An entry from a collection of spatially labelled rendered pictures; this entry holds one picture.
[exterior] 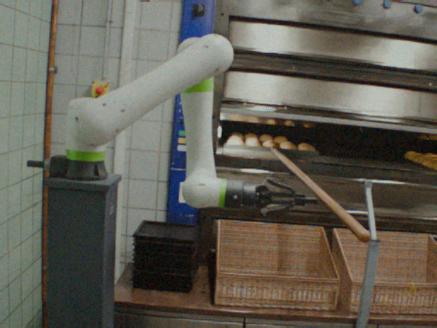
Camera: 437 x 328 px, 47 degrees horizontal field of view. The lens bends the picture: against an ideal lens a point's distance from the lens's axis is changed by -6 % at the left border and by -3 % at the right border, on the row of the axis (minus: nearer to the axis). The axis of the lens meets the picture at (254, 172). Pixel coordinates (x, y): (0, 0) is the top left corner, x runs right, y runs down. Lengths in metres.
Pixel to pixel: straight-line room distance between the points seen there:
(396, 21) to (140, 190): 1.59
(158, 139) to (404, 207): 1.35
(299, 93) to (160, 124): 0.72
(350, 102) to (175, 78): 1.37
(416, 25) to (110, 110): 1.84
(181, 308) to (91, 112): 1.12
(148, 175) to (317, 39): 1.11
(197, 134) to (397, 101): 1.35
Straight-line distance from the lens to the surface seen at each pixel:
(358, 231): 1.31
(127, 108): 1.47
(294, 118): 2.51
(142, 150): 2.69
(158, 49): 2.67
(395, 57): 2.77
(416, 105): 2.81
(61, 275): 1.70
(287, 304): 2.34
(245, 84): 2.64
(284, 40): 2.66
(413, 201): 2.87
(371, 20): 2.78
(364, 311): 2.31
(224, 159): 2.66
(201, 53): 1.54
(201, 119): 1.72
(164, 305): 2.29
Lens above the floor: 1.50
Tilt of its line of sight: 8 degrees down
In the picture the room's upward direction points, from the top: 5 degrees clockwise
